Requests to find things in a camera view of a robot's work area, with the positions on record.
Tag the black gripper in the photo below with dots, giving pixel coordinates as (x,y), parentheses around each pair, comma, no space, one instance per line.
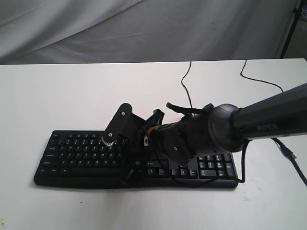
(143,144)

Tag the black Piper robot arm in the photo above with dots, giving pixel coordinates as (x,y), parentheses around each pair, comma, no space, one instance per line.
(223,129)

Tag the black acer keyboard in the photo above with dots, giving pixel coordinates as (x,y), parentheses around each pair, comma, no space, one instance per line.
(79,159)

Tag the grey backdrop cloth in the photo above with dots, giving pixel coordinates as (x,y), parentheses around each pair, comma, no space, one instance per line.
(119,31)

